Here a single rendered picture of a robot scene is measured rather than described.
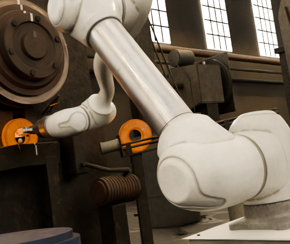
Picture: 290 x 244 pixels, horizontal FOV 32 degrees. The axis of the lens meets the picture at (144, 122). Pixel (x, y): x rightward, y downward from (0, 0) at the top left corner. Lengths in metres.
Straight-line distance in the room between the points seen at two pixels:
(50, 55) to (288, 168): 1.30
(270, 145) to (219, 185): 0.20
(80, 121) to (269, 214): 0.87
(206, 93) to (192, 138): 8.97
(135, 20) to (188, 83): 8.66
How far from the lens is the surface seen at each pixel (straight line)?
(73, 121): 1.83
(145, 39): 6.62
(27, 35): 2.17
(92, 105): 1.93
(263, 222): 1.23
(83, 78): 2.61
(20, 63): 2.12
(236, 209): 2.19
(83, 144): 2.32
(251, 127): 1.22
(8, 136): 2.14
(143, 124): 2.40
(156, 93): 1.20
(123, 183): 2.25
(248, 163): 1.11
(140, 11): 1.51
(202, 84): 10.00
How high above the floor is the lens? 0.53
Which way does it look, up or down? 6 degrees up
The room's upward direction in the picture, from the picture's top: 8 degrees counter-clockwise
